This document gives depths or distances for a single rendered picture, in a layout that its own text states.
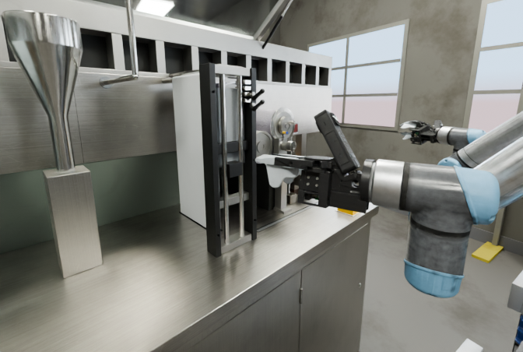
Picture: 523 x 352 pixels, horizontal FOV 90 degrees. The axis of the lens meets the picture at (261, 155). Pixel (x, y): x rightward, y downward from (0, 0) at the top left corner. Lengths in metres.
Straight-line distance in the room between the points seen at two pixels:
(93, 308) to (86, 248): 0.18
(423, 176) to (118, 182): 0.98
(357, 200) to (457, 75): 2.95
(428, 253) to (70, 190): 0.77
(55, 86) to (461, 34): 3.25
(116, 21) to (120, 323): 0.91
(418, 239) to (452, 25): 3.10
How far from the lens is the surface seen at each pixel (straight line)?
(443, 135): 1.32
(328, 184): 0.45
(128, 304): 0.74
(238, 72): 0.77
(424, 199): 0.43
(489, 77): 3.24
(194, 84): 0.92
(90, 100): 1.07
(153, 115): 1.13
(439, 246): 0.46
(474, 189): 0.44
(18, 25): 0.79
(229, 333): 0.79
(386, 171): 0.43
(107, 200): 1.13
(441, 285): 0.49
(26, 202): 1.09
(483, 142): 1.15
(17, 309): 0.85
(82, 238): 0.86
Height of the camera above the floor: 1.34
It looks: 12 degrees down
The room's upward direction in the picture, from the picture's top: straight up
